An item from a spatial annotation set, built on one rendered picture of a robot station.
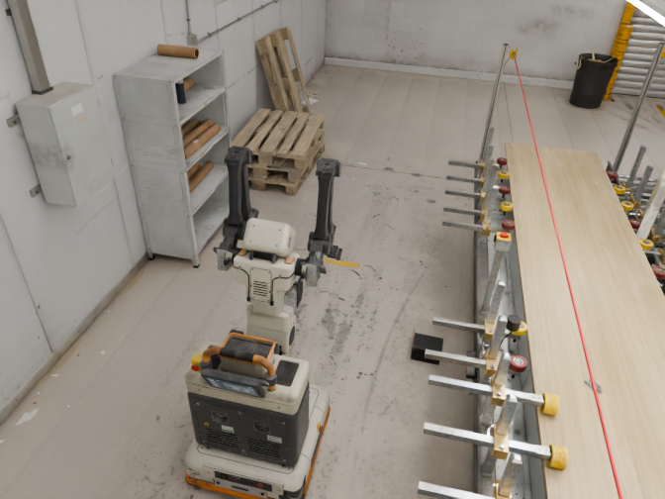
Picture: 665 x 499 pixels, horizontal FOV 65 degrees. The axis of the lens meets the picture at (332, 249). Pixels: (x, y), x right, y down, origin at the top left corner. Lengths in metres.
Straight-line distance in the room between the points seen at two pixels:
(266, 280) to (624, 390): 1.64
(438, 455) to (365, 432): 0.44
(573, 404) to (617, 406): 0.18
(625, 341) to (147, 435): 2.61
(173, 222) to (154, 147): 0.63
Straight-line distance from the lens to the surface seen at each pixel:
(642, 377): 2.77
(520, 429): 2.70
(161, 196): 4.26
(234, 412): 2.58
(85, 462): 3.38
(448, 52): 9.81
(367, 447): 3.23
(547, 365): 2.62
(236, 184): 2.50
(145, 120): 4.02
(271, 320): 2.63
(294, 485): 2.78
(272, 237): 2.37
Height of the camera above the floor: 2.64
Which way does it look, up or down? 35 degrees down
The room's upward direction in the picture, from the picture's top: 3 degrees clockwise
